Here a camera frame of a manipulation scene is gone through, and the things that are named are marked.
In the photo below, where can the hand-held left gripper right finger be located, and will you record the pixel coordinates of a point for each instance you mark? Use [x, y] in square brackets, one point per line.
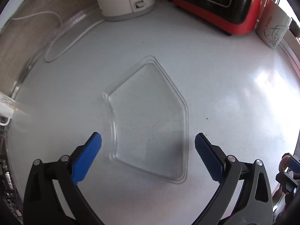
[207, 154]

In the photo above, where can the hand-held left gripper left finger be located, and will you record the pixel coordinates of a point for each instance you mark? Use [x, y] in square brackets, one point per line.
[90, 150]

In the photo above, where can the clear plastic tray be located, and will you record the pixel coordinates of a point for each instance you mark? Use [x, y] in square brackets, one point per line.
[150, 112]

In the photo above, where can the person's right hand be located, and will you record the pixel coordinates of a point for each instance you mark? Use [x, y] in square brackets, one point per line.
[284, 163]

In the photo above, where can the floral print cup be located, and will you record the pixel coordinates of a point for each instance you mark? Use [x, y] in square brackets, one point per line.
[271, 28]

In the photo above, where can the dark object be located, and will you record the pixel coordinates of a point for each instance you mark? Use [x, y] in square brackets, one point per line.
[7, 182]

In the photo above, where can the black red blender base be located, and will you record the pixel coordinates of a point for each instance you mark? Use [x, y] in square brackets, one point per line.
[234, 16]

